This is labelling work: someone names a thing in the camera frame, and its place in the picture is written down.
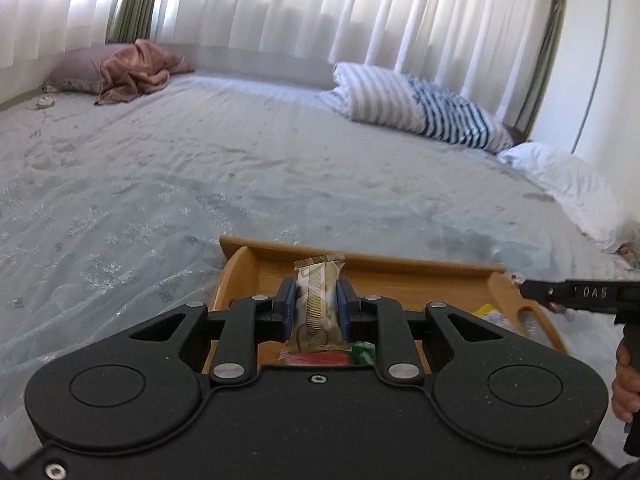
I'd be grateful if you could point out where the green drape curtain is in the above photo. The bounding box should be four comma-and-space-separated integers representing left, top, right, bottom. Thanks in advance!
106, 0, 155, 44

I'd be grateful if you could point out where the red white snack packet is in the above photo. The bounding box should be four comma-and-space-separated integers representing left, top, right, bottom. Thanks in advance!
278, 351, 352, 366

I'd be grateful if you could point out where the wooden serving tray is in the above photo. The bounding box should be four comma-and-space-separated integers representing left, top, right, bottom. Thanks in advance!
209, 235, 566, 353

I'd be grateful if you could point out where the yellow snack packet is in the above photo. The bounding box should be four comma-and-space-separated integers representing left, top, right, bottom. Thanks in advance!
473, 304, 516, 333

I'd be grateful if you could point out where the beige nut bar packet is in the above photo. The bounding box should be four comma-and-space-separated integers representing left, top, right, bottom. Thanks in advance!
286, 254, 350, 354

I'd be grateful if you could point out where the red slim snack packet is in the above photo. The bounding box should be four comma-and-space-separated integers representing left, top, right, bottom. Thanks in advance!
510, 273, 567, 315

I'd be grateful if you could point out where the small object by pillow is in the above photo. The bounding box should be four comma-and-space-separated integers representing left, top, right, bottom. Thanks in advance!
27, 96, 56, 110

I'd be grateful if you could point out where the white pillow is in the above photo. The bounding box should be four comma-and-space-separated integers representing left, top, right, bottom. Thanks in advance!
498, 142, 639, 254

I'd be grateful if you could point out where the green drape right side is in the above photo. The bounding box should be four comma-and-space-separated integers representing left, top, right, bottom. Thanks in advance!
514, 0, 567, 138

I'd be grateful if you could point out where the purple pillow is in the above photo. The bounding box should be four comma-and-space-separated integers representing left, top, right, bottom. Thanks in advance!
44, 44, 128, 94

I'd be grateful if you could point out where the striped pillow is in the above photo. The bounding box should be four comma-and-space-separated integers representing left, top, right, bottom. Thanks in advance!
319, 62, 513, 155

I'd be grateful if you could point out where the light blue bedspread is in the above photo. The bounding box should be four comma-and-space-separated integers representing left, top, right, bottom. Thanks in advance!
1, 75, 638, 466

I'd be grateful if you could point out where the green snack packet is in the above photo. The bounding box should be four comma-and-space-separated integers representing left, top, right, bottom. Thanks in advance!
349, 341, 376, 366

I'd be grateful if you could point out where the white sheer curtain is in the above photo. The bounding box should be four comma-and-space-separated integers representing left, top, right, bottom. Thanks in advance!
1, 0, 551, 122

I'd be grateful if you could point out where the pink crumpled cloth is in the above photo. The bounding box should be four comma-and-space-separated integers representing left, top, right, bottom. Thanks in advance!
94, 39, 194, 105

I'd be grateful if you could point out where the person's right hand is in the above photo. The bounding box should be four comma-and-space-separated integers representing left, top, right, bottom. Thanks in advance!
611, 341, 640, 422

